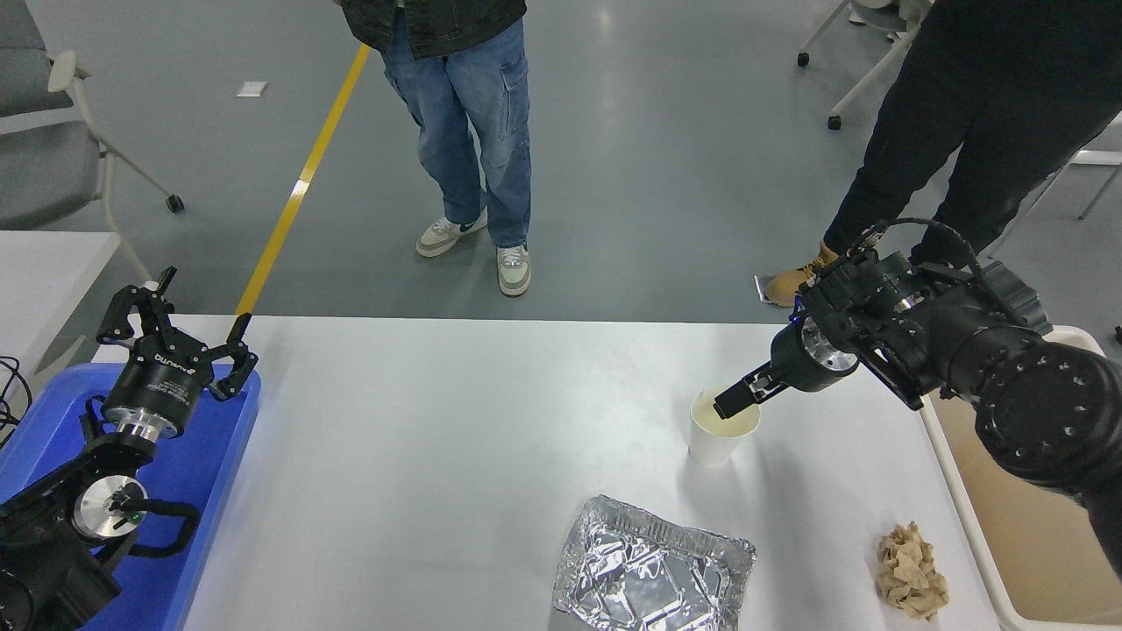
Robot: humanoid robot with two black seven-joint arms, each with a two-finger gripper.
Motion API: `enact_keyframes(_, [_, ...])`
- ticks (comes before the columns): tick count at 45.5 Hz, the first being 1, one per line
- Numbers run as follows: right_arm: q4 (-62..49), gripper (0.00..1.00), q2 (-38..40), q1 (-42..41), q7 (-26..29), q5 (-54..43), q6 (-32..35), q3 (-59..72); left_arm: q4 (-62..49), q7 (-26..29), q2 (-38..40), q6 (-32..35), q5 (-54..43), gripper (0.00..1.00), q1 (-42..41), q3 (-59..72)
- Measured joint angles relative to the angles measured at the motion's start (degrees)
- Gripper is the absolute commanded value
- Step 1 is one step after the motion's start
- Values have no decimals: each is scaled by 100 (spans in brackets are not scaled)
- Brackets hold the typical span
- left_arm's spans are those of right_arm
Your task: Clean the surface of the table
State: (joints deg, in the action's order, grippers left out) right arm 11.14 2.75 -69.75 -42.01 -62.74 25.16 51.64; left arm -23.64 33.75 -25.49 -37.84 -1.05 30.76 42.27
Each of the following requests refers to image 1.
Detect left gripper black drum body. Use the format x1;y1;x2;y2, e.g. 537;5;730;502
103;346;216;433

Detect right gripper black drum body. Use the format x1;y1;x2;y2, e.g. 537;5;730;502
770;320;834;394

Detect white paper cup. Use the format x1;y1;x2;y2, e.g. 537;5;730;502
688;388;762;468

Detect crinkled silver foil tray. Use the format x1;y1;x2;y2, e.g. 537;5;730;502
552;495;757;631

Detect tan paper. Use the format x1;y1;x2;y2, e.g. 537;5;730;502
875;522;950;621

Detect blue plastic tray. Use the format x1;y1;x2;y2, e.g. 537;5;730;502
0;362;263;631

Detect white table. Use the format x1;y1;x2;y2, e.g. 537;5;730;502
0;231;121;386

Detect grey office chair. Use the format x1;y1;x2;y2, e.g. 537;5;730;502
0;0;186;286

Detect white-framed wheeled chair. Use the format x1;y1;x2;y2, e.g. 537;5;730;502
796;0;932;131

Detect person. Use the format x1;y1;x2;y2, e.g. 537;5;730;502
764;0;1122;308
337;0;533;298

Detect large pale plastic bin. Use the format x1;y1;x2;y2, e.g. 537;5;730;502
919;324;1122;631

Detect black cables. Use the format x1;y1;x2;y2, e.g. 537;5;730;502
0;355;34;450

